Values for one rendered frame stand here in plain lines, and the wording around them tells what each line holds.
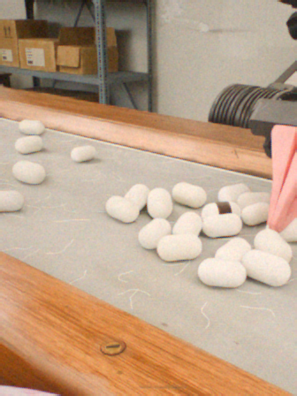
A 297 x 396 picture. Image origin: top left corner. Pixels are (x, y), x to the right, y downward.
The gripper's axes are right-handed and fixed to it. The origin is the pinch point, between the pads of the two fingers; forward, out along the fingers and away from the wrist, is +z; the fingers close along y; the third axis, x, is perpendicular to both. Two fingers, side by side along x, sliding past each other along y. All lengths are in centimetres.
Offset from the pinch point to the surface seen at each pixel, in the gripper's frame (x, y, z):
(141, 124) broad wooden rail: 10.9, -29.4, -15.2
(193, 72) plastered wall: 138, -150, -154
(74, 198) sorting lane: 0.2, -20.1, 3.1
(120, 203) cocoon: -2.0, -12.6, 3.3
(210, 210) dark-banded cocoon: 0.5, -5.9, 0.4
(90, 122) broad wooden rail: 10.1, -37.5, -13.4
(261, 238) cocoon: -1.0, 0.0, 2.3
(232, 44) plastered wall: 125, -124, -164
